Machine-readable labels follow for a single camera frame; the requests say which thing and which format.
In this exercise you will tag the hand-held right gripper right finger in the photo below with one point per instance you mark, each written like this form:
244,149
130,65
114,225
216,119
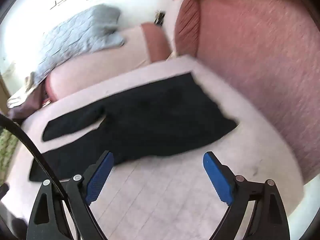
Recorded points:
216,177

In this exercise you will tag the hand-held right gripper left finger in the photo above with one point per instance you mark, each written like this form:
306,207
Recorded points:
98,177

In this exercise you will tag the black pants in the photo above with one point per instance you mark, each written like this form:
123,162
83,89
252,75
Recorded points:
150,120

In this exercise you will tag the red patterned cloth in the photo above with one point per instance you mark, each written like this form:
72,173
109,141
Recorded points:
46,101

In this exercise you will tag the green patterned cloth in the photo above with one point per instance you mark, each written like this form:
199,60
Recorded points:
6,145

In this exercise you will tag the purple cloth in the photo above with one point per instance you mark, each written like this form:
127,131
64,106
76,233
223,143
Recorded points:
25,105

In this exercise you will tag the beige patterned cloth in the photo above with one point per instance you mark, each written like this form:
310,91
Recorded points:
21,92

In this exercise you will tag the pink sofa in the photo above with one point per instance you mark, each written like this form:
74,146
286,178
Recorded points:
250,55

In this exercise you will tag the grey quilted blanket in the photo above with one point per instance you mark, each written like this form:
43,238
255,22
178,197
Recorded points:
75,35

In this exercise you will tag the small dark object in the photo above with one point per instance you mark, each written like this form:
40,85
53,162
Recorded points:
159,17

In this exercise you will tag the wall switch plate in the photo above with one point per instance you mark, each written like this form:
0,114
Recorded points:
58,2

